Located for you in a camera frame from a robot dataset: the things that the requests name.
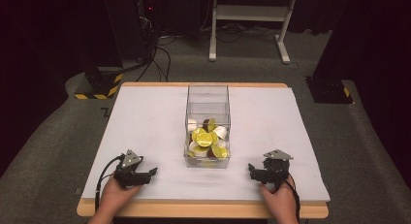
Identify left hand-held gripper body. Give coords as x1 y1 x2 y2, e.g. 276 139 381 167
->
113 149 148 189

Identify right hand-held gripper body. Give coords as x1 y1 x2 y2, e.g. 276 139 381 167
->
261 148 295 189

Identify person's left hand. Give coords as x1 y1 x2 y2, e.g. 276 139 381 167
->
98 177 142 215

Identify person's right hand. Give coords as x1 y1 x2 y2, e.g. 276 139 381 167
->
259 179 298 218

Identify white table mat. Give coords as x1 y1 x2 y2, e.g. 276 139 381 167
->
80 85 332 203

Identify pile of gold-lidded coffee capsules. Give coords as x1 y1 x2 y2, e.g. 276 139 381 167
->
186 117 230 160

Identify wooden table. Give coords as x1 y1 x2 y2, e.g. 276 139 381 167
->
77 81 330 219

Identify clear plastic box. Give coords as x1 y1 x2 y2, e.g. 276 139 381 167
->
183 83 232 170

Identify yellow-black striped stand base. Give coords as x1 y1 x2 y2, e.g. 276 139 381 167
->
74 66 125 101

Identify black stand base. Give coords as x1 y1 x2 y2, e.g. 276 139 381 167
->
304 76 354 105

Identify dark equipment rack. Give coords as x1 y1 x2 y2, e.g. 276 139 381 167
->
134 0 161 62

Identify white metal stand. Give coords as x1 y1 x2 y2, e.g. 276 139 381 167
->
208 0 300 65

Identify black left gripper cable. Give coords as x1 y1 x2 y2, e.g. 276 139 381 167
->
94 154 126 212

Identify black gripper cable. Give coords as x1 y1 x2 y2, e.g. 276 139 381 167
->
284 174 301 224
94 154 126 212

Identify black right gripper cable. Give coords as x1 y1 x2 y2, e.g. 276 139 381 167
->
284 174 301 224

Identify black floor cables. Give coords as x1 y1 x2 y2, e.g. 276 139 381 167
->
135 33 173 83

